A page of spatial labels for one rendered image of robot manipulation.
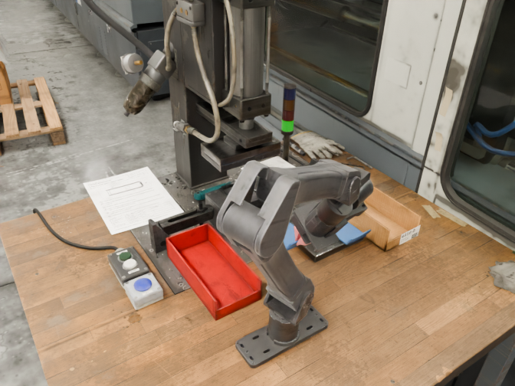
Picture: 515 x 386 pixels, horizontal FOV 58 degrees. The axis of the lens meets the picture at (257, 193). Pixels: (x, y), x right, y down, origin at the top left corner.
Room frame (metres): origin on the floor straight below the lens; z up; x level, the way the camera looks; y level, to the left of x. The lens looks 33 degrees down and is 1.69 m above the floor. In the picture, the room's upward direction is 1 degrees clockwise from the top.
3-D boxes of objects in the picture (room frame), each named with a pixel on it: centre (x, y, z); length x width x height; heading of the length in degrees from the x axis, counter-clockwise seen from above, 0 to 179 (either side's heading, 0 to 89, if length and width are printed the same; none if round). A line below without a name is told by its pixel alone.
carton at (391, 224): (1.07, -0.32, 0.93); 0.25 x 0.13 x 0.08; 34
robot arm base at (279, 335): (0.65, -0.06, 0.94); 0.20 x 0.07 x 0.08; 124
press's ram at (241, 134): (1.12, 0.08, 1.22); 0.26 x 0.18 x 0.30; 34
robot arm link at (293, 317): (0.66, -0.06, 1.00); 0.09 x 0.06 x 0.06; 49
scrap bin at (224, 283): (0.82, 0.10, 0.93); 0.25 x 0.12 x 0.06; 34
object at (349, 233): (1.00, -0.23, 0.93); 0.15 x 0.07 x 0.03; 36
